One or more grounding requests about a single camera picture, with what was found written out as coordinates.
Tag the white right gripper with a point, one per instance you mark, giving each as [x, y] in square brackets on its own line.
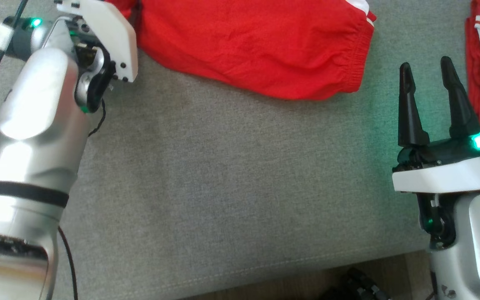
[444, 177]

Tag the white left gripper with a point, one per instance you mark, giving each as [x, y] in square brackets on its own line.
[115, 33]

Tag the red basketball shorts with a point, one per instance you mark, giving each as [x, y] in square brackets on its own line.
[256, 46]

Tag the grey fabric sofa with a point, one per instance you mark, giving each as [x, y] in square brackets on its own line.
[223, 187]

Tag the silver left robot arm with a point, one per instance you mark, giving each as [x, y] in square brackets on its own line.
[36, 125]

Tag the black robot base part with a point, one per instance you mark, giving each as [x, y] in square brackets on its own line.
[356, 285]

